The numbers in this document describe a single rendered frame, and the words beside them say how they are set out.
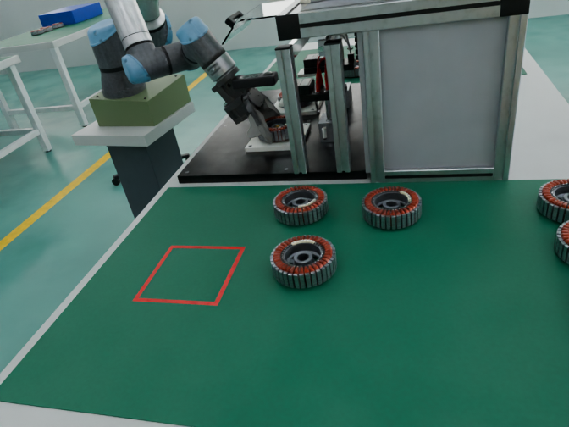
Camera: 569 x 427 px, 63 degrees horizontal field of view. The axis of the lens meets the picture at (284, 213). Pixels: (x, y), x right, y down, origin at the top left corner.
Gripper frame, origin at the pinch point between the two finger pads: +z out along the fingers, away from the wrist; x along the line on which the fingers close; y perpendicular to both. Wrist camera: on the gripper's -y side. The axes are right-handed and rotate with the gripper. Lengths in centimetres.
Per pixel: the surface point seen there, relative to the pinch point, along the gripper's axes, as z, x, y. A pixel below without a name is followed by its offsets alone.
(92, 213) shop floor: -5, -82, 167
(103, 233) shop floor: 5, -62, 150
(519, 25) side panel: 4, 21, -58
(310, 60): -7.7, -21.0, -11.6
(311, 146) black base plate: 6.7, 5.5, -7.0
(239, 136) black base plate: -4.6, -3.0, 12.5
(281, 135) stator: 0.3, 4.4, -1.7
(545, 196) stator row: 29, 34, -49
